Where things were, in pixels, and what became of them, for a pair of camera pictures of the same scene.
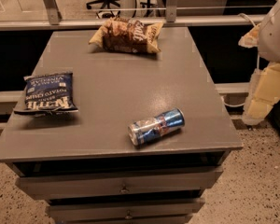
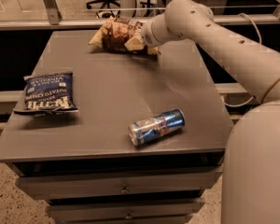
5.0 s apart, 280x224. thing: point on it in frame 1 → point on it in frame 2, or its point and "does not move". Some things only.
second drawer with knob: (183, 207) does not move
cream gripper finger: (251, 37) → (135, 43)
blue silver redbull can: (149, 129) does not move
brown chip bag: (122, 35) does not move
